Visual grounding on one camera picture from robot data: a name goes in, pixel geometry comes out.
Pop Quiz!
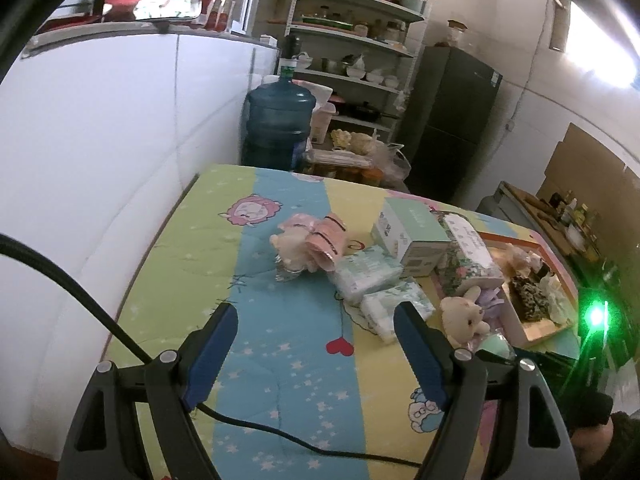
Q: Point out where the beige plush bunny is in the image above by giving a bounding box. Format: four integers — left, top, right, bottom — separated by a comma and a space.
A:
439, 285, 493, 346

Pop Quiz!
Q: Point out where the white plastic bucket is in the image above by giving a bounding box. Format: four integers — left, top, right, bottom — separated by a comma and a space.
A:
310, 105, 337, 143

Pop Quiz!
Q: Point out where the clear plastic bag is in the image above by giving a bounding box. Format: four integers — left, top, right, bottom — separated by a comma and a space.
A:
540, 272, 574, 324

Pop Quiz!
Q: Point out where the side table with condiment bottles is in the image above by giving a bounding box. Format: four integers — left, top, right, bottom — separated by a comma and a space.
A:
475, 180, 640, 311

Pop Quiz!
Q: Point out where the black water pump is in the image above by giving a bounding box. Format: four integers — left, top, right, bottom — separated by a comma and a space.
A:
282, 35, 303, 71

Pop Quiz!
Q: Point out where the white bowl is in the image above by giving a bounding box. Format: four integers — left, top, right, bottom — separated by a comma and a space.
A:
565, 225, 591, 253

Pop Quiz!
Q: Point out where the cardboard sheet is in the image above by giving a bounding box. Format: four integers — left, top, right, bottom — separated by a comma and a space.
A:
537, 122, 640, 231

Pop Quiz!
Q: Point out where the blue water jug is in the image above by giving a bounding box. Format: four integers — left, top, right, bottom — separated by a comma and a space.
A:
241, 67, 317, 171

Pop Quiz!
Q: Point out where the orange-rimmed shallow box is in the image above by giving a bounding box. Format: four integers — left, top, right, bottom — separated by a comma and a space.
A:
470, 231, 581, 348

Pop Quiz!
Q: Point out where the mint green sponge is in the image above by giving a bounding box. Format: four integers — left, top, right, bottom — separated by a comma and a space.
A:
472, 335, 516, 361

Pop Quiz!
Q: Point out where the group of white bowls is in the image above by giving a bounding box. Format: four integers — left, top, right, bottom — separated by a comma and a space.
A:
295, 52, 401, 88

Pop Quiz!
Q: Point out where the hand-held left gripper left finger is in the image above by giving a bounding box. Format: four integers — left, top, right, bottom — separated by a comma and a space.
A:
59, 301, 239, 480

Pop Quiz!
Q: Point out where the black fridge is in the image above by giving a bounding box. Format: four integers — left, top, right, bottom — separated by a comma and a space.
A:
395, 45, 503, 203

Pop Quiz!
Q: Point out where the group of food jars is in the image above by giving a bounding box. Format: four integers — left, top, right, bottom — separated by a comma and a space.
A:
302, 152, 386, 183

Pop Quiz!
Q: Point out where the small bright window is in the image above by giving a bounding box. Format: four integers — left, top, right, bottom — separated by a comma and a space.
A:
550, 0, 640, 86

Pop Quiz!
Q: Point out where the floral tissue pack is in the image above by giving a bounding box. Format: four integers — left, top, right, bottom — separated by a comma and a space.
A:
434, 211, 503, 297

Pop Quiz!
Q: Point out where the white green tissue pack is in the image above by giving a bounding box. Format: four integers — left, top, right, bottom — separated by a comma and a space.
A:
361, 280, 436, 343
332, 247, 403, 306

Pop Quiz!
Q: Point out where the person's right forearm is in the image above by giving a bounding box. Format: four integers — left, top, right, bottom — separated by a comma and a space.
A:
570, 392, 640, 480

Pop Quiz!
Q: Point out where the red cloth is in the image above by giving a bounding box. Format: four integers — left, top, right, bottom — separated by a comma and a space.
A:
40, 12, 101, 33

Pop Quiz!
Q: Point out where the leopard print scrunchie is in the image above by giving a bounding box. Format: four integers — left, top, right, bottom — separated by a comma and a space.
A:
507, 275, 551, 322

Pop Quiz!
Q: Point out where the small beige plush toy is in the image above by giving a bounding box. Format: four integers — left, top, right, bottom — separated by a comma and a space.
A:
502, 242, 533, 273

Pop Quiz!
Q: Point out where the cream and pink plush toy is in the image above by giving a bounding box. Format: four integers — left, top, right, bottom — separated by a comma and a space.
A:
270, 215, 316, 281

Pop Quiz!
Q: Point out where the green and white carton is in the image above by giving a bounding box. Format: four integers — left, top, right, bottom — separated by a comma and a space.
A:
371, 197, 453, 279

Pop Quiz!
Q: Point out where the plastic bag of food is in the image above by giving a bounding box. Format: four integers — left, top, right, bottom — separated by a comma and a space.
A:
330, 129, 412, 186

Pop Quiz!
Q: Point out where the grey metal shelf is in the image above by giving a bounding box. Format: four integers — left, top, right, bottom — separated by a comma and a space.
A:
285, 0, 431, 146

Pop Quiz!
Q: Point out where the black frying pan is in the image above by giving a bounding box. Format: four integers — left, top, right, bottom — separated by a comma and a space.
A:
345, 101, 401, 121

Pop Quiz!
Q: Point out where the white sack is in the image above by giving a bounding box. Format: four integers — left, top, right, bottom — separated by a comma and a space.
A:
302, 82, 334, 111

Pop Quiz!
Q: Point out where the black cable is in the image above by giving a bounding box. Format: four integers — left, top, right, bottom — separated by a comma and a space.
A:
0, 232, 426, 468

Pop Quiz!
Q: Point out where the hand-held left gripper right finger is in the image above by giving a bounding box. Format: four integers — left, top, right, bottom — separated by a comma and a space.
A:
393, 301, 581, 480

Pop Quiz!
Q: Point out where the row of condiment bottles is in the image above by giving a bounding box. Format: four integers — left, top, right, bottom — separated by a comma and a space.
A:
550, 192, 601, 231

